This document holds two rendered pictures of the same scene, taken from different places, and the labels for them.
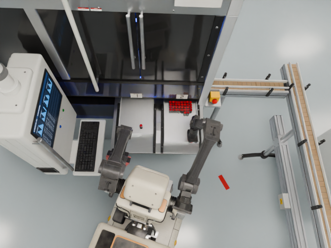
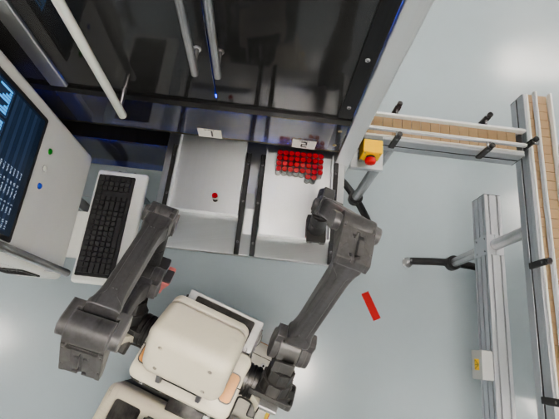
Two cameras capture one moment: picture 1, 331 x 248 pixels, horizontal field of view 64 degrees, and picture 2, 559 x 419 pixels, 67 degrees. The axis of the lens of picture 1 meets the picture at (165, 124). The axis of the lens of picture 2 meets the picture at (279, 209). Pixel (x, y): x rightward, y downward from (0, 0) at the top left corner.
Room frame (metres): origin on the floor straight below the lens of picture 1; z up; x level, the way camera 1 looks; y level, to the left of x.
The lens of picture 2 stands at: (0.29, -0.07, 2.37)
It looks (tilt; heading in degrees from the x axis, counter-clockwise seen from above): 71 degrees down; 1
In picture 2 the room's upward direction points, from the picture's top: 10 degrees clockwise
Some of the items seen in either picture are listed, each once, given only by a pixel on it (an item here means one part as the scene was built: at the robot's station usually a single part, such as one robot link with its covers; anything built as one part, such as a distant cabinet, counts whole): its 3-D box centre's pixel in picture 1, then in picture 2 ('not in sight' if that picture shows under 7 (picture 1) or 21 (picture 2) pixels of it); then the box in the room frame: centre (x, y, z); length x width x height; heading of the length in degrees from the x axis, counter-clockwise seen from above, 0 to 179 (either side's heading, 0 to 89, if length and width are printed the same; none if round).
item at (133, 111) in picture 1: (136, 113); (209, 170); (0.89, 0.23, 0.90); 0.34 x 0.26 x 0.04; 5
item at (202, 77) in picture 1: (205, 66); (358, 84); (1.02, -0.21, 1.40); 0.04 x 0.01 x 0.80; 95
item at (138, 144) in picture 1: (158, 123); (251, 194); (0.84, 0.05, 0.87); 0.70 x 0.48 x 0.02; 95
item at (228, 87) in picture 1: (246, 86); (437, 133); (1.23, -0.62, 0.92); 0.69 x 0.16 x 0.16; 95
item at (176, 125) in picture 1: (181, 121); (296, 194); (0.86, -0.11, 0.90); 0.34 x 0.26 x 0.04; 6
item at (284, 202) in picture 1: (283, 201); (482, 365); (0.42, -1.05, 0.50); 0.12 x 0.05 x 0.09; 5
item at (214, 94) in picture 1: (214, 95); (370, 148); (1.06, -0.35, 1.00); 0.08 x 0.07 x 0.07; 5
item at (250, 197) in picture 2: (158, 132); (248, 214); (0.75, 0.05, 0.91); 0.14 x 0.03 x 0.06; 5
